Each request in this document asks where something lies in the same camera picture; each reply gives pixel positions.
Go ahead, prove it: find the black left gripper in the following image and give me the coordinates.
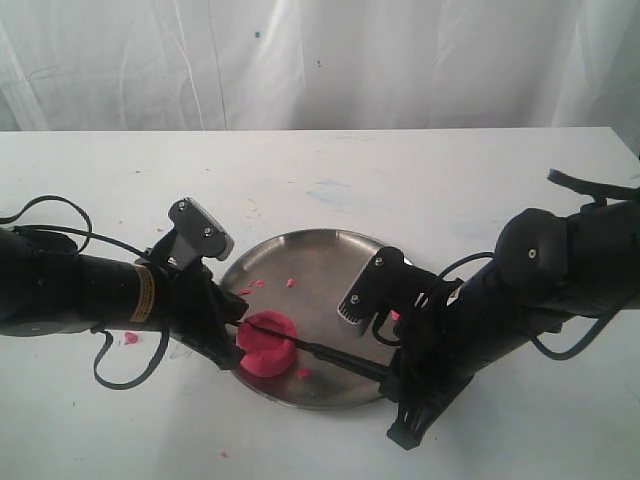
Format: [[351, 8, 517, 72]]
[[134, 256, 249, 370]]

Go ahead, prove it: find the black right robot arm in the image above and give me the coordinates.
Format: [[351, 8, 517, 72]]
[[381, 190, 639, 450]]

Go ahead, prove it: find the large pink dough crumb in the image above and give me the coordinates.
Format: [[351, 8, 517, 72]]
[[123, 331, 139, 345]]

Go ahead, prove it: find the round steel plate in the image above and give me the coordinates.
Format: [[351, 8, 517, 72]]
[[219, 229, 393, 410]]

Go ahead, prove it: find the black knife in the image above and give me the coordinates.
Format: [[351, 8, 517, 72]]
[[247, 323, 390, 383]]

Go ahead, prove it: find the pink clay piece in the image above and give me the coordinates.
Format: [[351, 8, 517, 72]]
[[236, 310, 298, 378]]

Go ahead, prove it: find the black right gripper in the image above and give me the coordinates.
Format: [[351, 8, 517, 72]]
[[375, 279, 530, 449]]

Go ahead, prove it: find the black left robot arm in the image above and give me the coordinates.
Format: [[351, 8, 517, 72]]
[[1, 228, 248, 370]]

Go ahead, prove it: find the white backdrop curtain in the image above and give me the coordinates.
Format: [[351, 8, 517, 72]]
[[1, 1, 639, 132]]

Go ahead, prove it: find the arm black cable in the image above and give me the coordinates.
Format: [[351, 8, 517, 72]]
[[529, 304, 626, 362], [0, 195, 171, 389]]

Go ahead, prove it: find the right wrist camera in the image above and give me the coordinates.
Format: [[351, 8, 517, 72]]
[[337, 246, 438, 337]]

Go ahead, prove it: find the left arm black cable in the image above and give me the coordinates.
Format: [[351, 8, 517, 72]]
[[0, 195, 171, 389]]

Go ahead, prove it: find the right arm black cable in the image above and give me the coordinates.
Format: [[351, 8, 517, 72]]
[[529, 304, 626, 362]]

